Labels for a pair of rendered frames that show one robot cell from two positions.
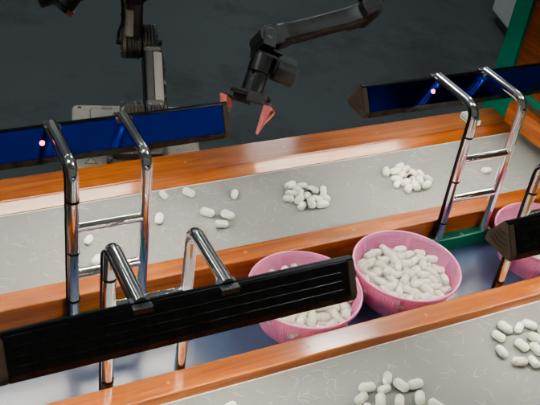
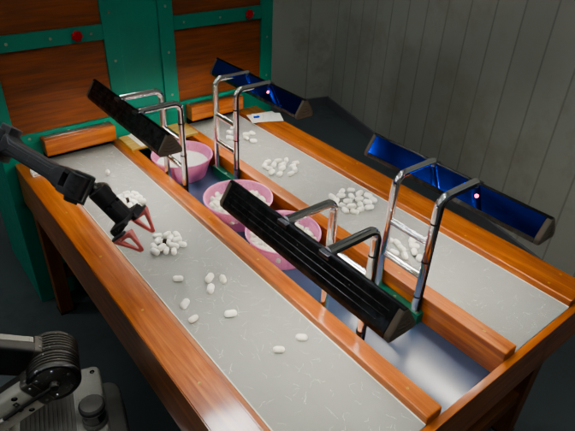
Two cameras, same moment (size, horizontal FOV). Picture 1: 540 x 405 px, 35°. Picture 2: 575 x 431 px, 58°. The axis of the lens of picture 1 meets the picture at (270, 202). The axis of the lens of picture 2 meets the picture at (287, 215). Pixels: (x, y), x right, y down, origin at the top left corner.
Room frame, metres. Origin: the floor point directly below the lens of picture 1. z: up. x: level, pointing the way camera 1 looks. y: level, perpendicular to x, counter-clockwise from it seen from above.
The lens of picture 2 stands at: (1.72, 1.37, 1.81)
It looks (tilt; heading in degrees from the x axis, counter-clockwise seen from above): 33 degrees down; 261
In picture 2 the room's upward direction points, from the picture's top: 3 degrees clockwise
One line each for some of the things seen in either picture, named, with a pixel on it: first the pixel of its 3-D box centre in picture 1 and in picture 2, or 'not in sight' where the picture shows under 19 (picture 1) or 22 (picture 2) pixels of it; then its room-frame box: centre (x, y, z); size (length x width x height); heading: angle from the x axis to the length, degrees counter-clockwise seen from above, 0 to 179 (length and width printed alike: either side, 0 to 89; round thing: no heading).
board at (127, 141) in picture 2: not in sight; (158, 135); (1.97, -0.92, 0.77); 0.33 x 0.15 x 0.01; 31
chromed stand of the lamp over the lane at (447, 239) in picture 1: (460, 159); (155, 153); (1.94, -0.48, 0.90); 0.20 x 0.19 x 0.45; 121
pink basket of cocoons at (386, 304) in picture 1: (402, 279); (238, 206); (1.64, -0.35, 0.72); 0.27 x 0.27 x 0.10
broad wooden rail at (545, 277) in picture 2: not in sight; (366, 194); (1.08, -0.49, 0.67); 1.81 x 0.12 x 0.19; 121
